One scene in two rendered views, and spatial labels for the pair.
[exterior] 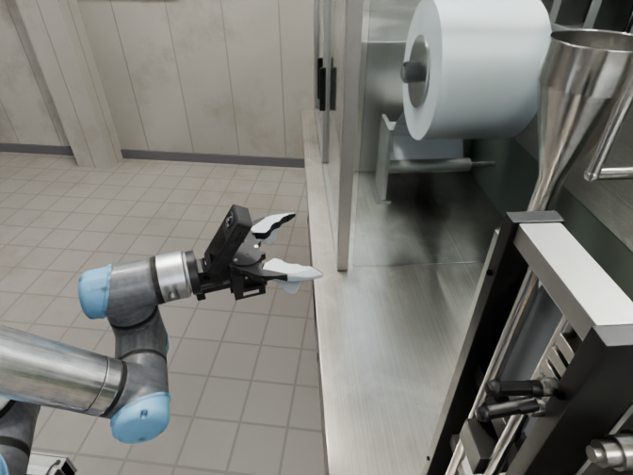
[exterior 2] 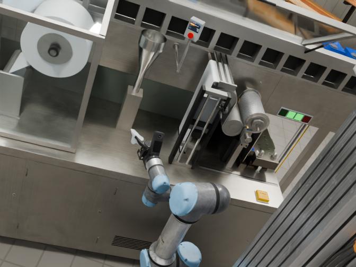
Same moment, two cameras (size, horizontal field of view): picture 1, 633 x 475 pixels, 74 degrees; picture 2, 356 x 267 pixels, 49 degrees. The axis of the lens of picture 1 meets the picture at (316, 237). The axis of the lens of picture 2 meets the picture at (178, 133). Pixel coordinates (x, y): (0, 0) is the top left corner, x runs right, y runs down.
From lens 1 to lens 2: 187 cm
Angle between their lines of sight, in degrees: 79
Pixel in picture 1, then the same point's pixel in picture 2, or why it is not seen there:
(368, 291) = (92, 148)
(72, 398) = not seen: hidden behind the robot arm
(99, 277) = (165, 177)
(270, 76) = not seen: outside the picture
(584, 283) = (220, 92)
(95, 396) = not seen: hidden behind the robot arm
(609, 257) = (127, 80)
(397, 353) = (126, 152)
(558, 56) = (156, 45)
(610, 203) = (122, 64)
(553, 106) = (153, 56)
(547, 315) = (208, 100)
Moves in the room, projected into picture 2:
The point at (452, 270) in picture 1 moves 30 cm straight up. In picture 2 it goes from (86, 118) to (97, 77)
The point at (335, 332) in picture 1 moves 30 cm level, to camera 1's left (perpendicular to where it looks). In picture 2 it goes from (113, 165) to (104, 207)
